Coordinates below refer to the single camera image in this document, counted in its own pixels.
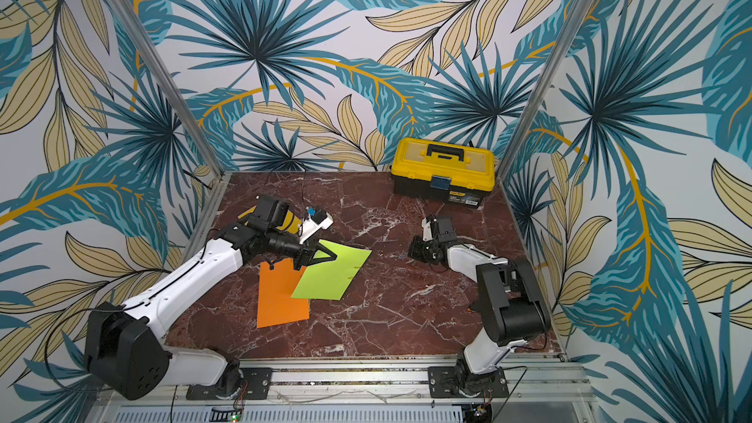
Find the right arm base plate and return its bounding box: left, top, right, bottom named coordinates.
left=428, top=366, right=509, bottom=399

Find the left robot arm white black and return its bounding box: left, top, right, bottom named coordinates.
left=83, top=195, right=337, bottom=401

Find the green paper sheet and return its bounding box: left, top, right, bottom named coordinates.
left=292, top=240, right=371, bottom=301

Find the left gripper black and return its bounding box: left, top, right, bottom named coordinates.
left=268, top=227, right=339, bottom=271

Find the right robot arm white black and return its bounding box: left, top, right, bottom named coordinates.
left=409, top=215, right=550, bottom=384

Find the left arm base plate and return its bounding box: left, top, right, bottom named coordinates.
left=186, top=367, right=272, bottom=401

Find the yellow black toolbox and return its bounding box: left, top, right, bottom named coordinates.
left=391, top=138, right=495, bottom=209

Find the yellow paper sheet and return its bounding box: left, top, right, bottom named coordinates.
left=237, top=206, right=302, bottom=235

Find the orange paper sheet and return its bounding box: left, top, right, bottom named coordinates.
left=257, top=258, right=309, bottom=328

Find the aluminium front rail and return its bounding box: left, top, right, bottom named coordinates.
left=87, top=357, right=597, bottom=409

